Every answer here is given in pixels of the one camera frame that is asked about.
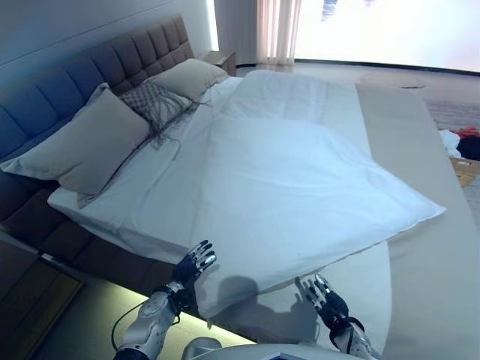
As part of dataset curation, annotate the brown upholstered bed frame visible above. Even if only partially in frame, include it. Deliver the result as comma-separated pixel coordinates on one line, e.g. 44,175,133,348
0,187,200,313

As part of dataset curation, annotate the dark blue garment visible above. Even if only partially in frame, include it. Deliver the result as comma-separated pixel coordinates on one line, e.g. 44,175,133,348
455,136,480,161

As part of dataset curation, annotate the white bed sheet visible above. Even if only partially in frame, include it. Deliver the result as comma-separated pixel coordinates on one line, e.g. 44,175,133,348
47,76,245,263

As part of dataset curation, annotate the white garment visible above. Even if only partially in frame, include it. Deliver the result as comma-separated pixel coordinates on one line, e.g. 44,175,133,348
439,129,461,157

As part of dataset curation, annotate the white duvet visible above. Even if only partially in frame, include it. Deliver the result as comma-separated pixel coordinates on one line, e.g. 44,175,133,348
194,69,448,320

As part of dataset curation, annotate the cardboard box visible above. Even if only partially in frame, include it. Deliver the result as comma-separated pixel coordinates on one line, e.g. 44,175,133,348
449,157,480,188

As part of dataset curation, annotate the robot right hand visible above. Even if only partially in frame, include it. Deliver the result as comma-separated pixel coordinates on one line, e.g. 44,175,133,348
307,272,353,330

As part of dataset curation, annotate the large beige pillow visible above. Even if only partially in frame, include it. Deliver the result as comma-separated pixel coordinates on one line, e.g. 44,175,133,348
1,82,151,197
148,58,229,103

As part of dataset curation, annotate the beige bed runner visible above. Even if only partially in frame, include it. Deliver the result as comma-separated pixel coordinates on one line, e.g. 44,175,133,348
354,82,480,360

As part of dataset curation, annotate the silver robot torso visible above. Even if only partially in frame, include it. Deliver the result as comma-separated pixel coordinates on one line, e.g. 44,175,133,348
112,335,380,360

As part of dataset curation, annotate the wooden nightstand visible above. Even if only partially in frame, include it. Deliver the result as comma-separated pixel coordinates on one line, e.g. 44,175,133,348
0,239,86,357
200,49,236,76

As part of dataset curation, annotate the grey woven fringed cushion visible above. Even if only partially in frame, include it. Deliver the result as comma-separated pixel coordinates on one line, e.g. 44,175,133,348
119,80,197,151

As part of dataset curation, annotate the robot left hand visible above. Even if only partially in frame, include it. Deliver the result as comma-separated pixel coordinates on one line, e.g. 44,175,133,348
172,239,218,292

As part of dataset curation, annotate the sheer beige curtain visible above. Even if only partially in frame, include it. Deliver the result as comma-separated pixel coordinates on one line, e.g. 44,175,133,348
256,0,297,65

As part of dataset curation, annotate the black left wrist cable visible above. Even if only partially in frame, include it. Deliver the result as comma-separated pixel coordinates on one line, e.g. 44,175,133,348
109,297,152,353

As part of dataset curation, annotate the grey patterned rug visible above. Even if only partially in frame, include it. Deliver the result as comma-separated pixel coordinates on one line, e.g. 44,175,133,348
423,99,480,132

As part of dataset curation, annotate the brown tufted headboard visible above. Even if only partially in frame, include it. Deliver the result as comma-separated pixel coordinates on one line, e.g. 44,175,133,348
0,13,195,163

